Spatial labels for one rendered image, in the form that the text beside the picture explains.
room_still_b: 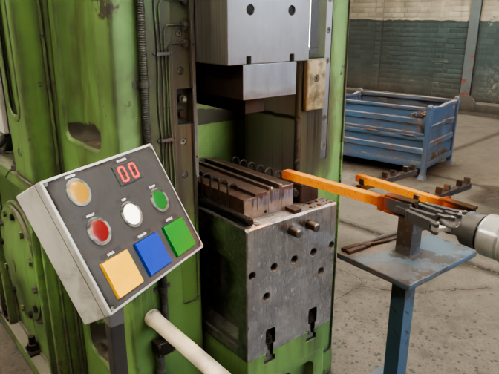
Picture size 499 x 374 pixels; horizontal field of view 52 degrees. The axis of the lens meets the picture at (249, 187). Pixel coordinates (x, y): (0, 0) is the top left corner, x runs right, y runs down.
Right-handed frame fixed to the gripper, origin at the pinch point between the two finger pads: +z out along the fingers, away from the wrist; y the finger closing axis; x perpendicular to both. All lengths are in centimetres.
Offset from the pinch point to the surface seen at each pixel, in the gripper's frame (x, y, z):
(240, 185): -8, -6, 53
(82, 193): 10, -65, 28
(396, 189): -9.3, 33.0, 23.4
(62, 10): 43, -40, 96
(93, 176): 11, -62, 31
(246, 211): -12.2, -11.2, 43.9
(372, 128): -66, 320, 251
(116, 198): 6, -58, 30
